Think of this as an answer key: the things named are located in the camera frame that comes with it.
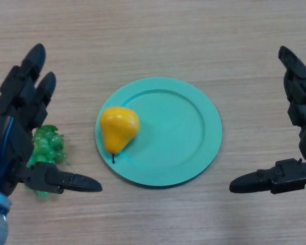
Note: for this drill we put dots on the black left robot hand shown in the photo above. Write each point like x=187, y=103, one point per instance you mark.
x=10, y=137

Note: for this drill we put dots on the yellow pear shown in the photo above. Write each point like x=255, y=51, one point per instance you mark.
x=118, y=127

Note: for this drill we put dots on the round green plate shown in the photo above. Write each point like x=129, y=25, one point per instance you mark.
x=173, y=137

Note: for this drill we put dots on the green grape bunch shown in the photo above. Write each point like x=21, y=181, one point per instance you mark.
x=47, y=148

